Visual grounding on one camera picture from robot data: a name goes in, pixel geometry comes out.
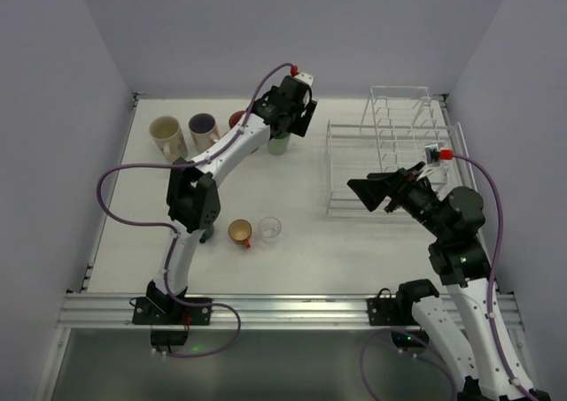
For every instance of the cream floral mug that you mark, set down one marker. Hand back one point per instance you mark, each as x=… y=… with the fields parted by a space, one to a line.
x=166 y=132

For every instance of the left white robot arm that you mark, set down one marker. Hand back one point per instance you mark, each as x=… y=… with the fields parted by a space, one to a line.
x=192 y=197

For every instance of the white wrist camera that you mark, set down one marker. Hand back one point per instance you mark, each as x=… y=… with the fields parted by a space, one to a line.
x=435 y=155
x=304 y=77

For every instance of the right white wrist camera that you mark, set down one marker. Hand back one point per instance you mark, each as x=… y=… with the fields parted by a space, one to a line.
x=435 y=155

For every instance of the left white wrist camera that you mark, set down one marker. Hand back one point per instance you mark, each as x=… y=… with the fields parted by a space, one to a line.
x=304 y=77

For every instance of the clear glass tumbler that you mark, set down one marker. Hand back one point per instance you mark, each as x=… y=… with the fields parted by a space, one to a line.
x=270 y=229

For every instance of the pink mug with logo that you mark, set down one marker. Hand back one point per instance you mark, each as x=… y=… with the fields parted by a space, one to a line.
x=235 y=118

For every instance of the left black controller box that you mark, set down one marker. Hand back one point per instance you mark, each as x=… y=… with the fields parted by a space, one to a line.
x=167 y=339

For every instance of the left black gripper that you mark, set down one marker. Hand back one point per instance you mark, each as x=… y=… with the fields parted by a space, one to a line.
x=301 y=120

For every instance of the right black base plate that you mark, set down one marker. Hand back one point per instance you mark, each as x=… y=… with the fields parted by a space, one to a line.
x=384 y=310

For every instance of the aluminium mounting rail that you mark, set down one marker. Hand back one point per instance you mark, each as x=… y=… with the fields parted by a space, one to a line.
x=257 y=312

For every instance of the black controller box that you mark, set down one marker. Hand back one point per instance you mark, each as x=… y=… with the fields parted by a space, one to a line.
x=167 y=339
x=412 y=340

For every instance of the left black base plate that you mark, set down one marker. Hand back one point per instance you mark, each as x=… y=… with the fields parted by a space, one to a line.
x=146 y=313

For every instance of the dark blue glazed mug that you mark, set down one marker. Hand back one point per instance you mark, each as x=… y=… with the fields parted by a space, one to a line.
x=208 y=234

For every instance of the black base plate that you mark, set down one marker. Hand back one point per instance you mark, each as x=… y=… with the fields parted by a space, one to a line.
x=146 y=313
x=384 y=310

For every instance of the right black controller box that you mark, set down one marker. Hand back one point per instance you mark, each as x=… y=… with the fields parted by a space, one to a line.
x=412 y=340

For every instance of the white wire dish rack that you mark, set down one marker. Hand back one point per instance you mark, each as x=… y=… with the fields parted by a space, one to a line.
x=396 y=126

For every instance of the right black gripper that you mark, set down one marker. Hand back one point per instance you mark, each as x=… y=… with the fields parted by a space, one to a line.
x=396 y=192

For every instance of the mint green cup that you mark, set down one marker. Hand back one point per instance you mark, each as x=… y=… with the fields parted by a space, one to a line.
x=277 y=146

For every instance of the pale pink glossy mug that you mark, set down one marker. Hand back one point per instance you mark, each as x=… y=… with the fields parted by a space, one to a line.
x=204 y=131

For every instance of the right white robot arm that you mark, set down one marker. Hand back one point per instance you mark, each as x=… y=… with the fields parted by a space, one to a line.
x=480 y=356

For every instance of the orange ceramic mug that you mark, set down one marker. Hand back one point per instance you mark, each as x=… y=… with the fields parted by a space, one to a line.
x=240 y=232

